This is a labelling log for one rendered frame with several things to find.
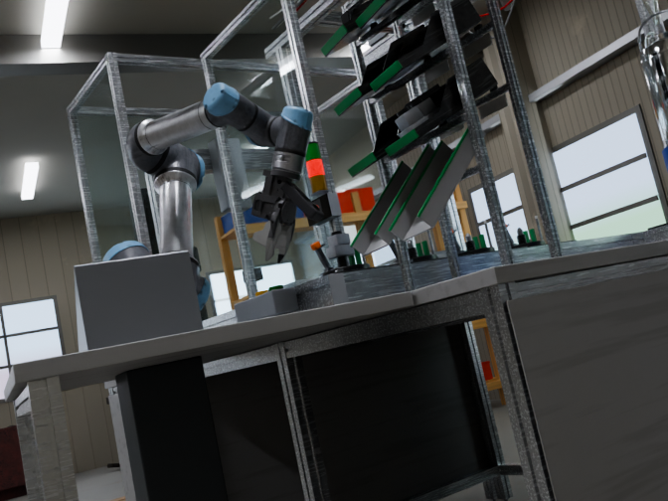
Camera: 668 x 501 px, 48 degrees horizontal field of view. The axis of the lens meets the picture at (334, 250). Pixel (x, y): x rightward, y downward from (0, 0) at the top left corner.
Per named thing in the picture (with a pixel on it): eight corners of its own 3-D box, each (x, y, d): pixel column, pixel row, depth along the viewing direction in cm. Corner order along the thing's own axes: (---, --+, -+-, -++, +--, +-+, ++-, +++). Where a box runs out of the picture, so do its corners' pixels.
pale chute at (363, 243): (390, 245, 170) (375, 233, 169) (364, 256, 181) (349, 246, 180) (441, 155, 181) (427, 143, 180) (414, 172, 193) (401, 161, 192)
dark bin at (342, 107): (362, 96, 176) (344, 70, 175) (338, 116, 187) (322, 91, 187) (439, 48, 188) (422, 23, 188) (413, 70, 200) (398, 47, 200)
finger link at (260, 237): (250, 256, 175) (261, 221, 177) (271, 261, 173) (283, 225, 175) (244, 252, 172) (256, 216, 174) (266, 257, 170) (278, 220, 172)
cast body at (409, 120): (414, 140, 164) (396, 113, 163) (405, 145, 168) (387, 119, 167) (439, 121, 167) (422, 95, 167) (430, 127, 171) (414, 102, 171)
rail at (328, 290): (336, 315, 176) (327, 270, 178) (184, 359, 247) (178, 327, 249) (355, 312, 180) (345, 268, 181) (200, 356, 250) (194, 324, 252)
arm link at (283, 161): (310, 160, 179) (295, 153, 171) (306, 179, 179) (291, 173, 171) (282, 155, 182) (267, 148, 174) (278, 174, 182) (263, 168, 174)
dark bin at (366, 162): (377, 161, 173) (359, 134, 173) (352, 178, 185) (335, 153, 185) (454, 107, 186) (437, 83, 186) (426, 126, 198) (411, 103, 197)
